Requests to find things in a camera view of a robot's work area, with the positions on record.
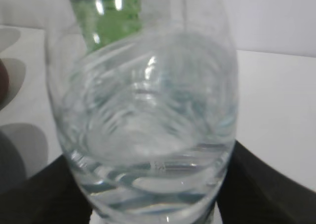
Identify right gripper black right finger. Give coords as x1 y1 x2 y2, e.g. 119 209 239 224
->
217 141 316 224

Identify green soda bottle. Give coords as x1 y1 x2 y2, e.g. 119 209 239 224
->
70 0 142 51

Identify clear water bottle green label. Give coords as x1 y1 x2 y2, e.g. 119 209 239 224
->
45 0 238 224

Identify red ceramic mug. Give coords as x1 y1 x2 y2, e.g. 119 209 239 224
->
0 60 10 105

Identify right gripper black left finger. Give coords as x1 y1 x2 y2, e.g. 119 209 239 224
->
0 156 92 224

